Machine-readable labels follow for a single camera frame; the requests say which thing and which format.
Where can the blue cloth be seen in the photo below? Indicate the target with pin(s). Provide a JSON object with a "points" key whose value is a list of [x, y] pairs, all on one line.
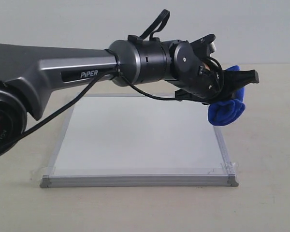
{"points": [[226, 112]]}

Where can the clear tape front right corner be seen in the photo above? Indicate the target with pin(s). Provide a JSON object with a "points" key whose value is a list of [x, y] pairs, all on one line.
{"points": [[228, 168]]}

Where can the clear tape corner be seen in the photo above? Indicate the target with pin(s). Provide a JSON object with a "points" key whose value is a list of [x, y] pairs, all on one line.
{"points": [[37, 175], [228, 168]]}

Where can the white board with aluminium frame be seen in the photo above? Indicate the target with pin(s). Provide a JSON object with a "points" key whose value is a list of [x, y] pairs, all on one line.
{"points": [[127, 140]]}

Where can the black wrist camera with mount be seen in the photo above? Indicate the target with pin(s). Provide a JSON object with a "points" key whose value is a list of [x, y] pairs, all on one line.
{"points": [[204, 46]]}

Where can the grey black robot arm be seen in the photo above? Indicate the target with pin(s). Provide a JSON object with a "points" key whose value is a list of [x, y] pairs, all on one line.
{"points": [[30, 74]]}

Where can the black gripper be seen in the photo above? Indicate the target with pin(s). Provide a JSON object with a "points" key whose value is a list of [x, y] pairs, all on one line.
{"points": [[202, 79]]}

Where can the clear tape front left corner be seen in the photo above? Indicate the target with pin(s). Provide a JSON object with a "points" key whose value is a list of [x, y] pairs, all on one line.
{"points": [[37, 175]]}

